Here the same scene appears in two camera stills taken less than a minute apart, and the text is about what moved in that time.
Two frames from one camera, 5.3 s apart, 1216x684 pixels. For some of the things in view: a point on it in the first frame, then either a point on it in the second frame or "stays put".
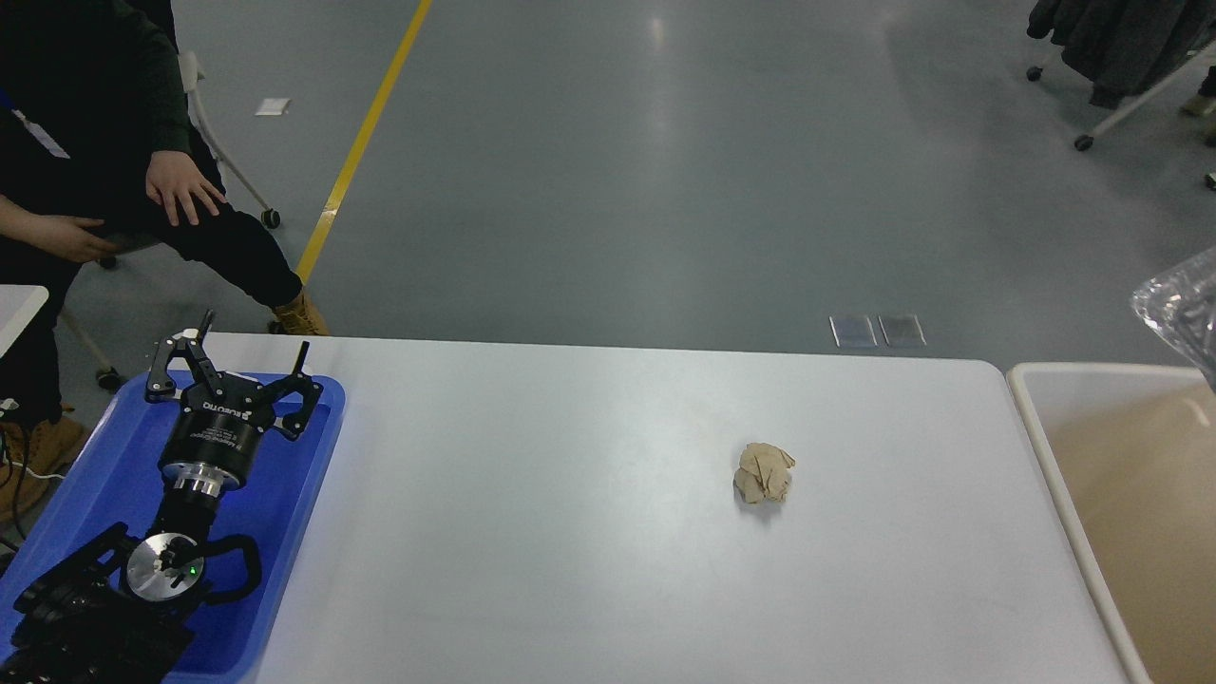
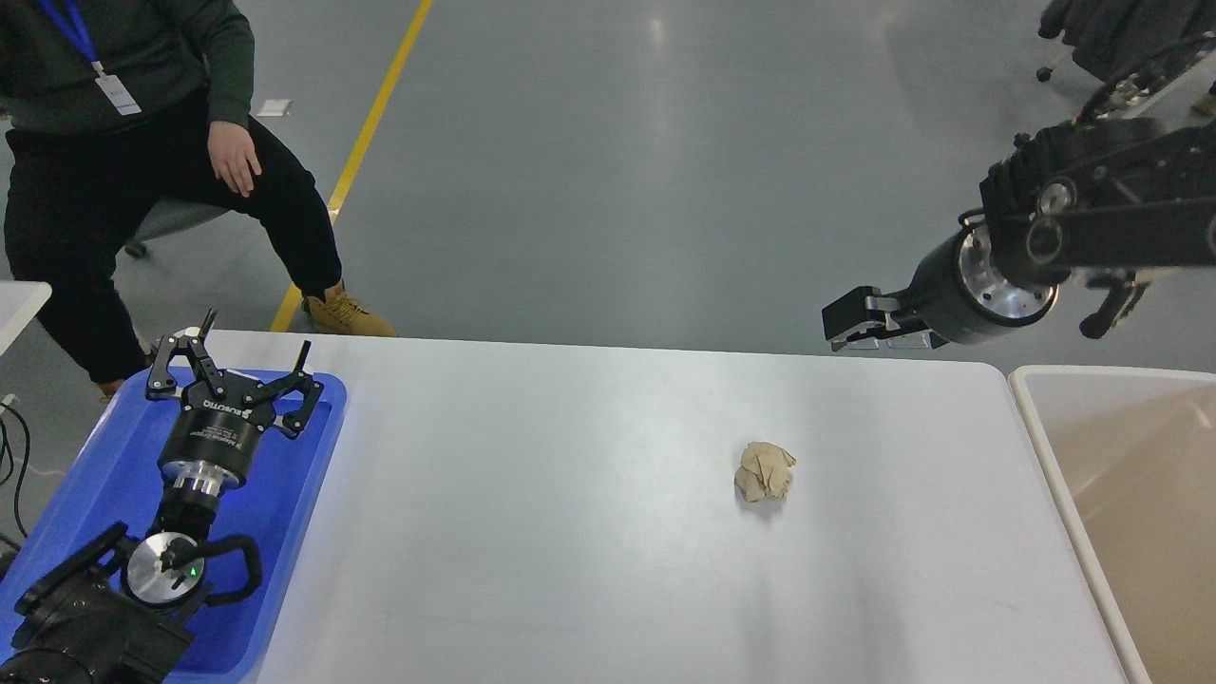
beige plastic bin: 1130,452 stays put
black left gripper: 213,441 stays put
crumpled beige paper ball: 763,473 stays put
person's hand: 172,176 to 233,156
